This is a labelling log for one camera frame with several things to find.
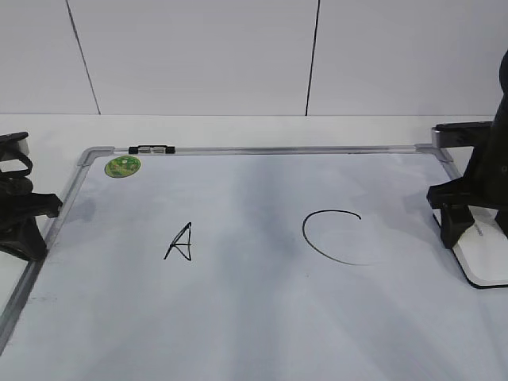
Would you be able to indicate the black hanger clip on frame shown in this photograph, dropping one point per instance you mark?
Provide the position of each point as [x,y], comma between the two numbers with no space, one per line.
[151,150]

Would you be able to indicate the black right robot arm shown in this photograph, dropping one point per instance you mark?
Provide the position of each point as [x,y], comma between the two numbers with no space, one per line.
[496,144]

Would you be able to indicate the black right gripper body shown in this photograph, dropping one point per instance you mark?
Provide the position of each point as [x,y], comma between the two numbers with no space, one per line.
[483,184]

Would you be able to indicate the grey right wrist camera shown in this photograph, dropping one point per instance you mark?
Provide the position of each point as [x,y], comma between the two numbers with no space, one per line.
[460,134]

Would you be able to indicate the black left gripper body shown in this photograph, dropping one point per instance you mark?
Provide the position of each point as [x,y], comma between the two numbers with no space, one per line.
[20,206]

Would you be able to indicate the white whiteboard eraser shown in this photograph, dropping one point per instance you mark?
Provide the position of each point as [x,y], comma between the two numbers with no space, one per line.
[481,251]

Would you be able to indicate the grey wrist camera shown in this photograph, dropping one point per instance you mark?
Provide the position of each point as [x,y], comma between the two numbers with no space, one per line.
[13,144]
[460,134]

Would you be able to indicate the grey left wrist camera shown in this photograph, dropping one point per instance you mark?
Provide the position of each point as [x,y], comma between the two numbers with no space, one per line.
[13,144]

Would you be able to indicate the round green magnet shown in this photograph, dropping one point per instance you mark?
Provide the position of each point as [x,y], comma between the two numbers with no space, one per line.
[122,167]

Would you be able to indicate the white whiteboard with grey frame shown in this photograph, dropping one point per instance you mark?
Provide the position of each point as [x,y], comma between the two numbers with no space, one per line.
[243,265]

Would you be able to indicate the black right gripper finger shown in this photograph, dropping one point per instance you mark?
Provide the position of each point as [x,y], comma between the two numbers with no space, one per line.
[455,221]
[501,220]

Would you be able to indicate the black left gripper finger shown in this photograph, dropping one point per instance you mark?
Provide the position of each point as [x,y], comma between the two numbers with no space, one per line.
[24,241]

